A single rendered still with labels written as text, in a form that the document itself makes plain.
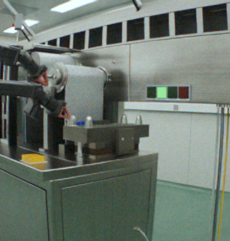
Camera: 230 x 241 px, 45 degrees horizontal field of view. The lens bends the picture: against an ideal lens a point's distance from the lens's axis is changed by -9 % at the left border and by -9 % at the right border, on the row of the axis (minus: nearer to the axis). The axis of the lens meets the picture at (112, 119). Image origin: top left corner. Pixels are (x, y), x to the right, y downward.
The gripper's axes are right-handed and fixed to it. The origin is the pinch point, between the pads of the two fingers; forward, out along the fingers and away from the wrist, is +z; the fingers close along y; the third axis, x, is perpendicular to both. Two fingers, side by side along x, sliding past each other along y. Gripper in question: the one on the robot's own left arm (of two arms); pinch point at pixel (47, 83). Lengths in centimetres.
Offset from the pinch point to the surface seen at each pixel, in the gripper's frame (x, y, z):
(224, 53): 34, 70, 20
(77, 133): -15.6, 21.7, 14.5
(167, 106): 162, -109, 213
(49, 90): -1.2, -0.1, 3.3
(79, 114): -2.1, 7.9, 19.6
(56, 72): 6.1, 2.9, -1.1
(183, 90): 22, 50, 30
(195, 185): 84, -59, 283
